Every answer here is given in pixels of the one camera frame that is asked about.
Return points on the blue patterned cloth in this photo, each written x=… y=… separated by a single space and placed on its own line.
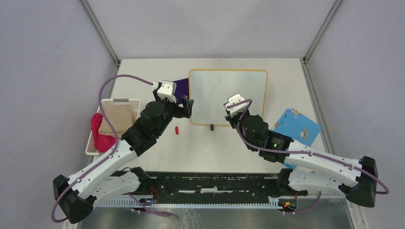
x=294 y=124

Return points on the beige cloth in basket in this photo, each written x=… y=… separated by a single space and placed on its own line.
x=121 y=116

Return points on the yellow framed whiteboard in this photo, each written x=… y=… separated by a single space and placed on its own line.
x=211 y=88

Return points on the white cable comb strip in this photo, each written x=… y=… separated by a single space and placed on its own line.
x=128 y=202

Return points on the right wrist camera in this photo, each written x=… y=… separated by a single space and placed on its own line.
x=236 y=104

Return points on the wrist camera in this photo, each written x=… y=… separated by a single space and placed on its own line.
x=166 y=90
x=236 y=104

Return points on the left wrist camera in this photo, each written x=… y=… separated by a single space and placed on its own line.
x=166 y=90

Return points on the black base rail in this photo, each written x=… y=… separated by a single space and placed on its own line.
x=212 y=188

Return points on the pink cloth in basket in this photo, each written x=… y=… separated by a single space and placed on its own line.
x=101 y=142

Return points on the purple cloth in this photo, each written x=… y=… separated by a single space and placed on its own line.
x=182 y=88

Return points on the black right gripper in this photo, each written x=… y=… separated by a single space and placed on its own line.
x=231 y=119

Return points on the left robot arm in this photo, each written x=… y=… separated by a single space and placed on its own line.
x=78 y=194

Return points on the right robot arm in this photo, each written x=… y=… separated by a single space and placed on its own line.
x=356 y=179

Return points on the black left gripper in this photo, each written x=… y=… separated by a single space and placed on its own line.
x=185 y=111

